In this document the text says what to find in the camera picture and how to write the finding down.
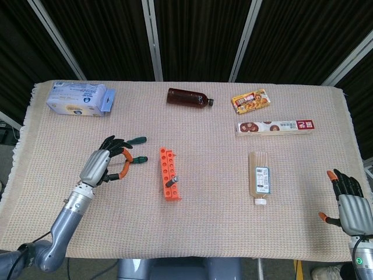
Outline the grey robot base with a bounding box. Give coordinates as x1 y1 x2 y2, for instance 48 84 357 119
116 258 242 280

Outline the orange tool holder block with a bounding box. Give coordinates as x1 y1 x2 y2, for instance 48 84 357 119
159 148 183 202

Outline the pale clear drink bottle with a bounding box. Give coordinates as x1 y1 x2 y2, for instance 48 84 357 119
248 150 271 207

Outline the white partition post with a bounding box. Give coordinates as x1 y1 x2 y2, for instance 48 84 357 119
27 0 87 81
322 29 373 87
228 0 263 83
142 0 164 82

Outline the grey shoe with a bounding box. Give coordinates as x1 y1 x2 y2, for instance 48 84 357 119
311 265 344 280

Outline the brown drink bottle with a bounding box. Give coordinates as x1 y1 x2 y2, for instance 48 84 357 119
167 87 215 109

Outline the long cookie box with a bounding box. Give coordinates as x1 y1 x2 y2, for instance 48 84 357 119
235 118 316 137

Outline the beige woven table cloth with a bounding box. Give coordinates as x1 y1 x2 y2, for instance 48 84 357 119
0 80 365 262

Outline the yellow snack box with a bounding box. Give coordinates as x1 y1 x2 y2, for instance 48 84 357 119
231 89 273 115

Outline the slim green screwdriver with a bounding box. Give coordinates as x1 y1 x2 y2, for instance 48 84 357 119
125 136 147 146

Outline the blue tissue pack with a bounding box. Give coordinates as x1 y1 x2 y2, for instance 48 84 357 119
46 82 116 117

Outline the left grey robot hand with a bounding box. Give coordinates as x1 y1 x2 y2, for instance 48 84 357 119
79 135 135 187

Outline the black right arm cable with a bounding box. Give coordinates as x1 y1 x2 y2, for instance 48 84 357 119
350 235 368 259

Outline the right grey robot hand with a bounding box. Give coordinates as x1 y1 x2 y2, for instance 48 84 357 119
318 168 373 236

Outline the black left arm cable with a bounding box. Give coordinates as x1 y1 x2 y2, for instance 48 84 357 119
0 231 52 280

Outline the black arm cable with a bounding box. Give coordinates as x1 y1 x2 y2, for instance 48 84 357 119
0 231 52 280
350 235 368 259

